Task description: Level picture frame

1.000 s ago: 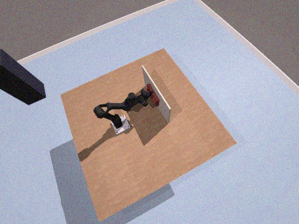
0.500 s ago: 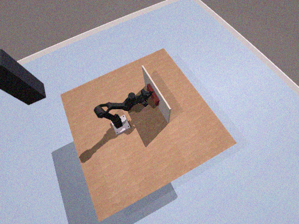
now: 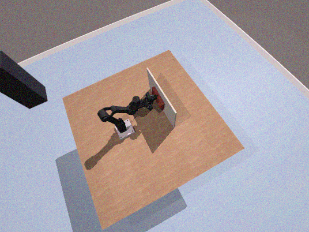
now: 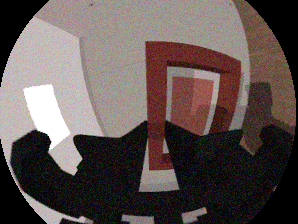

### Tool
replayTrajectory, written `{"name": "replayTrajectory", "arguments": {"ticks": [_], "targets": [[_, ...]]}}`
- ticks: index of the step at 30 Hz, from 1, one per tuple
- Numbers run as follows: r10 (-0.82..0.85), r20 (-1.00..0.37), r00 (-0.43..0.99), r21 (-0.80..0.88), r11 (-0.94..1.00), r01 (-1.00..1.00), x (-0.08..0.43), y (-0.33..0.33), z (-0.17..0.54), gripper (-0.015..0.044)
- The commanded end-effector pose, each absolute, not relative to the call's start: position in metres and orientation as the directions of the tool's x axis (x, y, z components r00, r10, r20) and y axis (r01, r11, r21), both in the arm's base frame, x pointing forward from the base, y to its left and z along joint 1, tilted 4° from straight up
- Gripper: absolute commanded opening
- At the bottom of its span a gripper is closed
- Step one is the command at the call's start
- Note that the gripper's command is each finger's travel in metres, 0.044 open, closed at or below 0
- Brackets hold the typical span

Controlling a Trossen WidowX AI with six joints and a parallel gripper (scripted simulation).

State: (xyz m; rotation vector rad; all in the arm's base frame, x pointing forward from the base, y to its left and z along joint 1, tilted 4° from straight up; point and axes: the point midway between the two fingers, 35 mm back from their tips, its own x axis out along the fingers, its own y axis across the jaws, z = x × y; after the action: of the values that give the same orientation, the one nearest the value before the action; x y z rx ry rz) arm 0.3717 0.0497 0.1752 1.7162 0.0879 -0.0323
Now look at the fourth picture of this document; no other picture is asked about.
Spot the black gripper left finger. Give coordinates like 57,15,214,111
73,121,149,192

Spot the dark red rectangular picture frame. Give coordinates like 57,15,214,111
145,40,241,171

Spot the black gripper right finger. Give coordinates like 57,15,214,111
164,120,243,189

